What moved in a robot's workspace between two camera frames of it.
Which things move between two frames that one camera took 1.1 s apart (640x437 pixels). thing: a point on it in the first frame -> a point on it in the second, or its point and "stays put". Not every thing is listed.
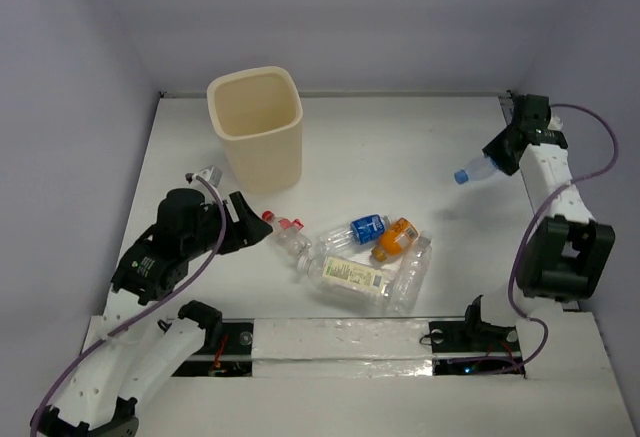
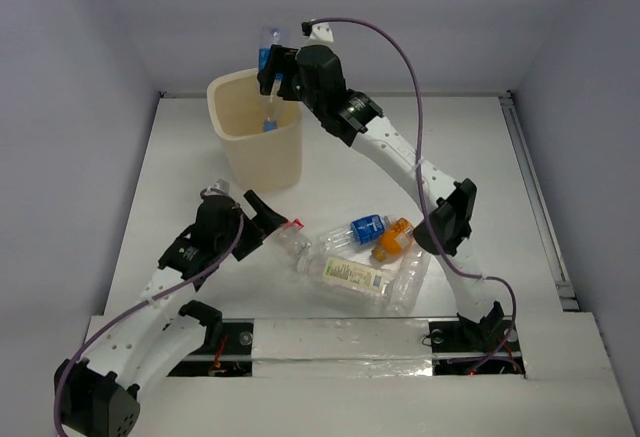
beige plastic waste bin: x=260 y=116 stays put
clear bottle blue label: x=359 y=232 stays put
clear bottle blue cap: x=478 y=169 -> x=277 y=35
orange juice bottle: x=394 y=238 stays put
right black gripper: x=493 y=148 -> x=282 y=58
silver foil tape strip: x=341 y=348 stays put
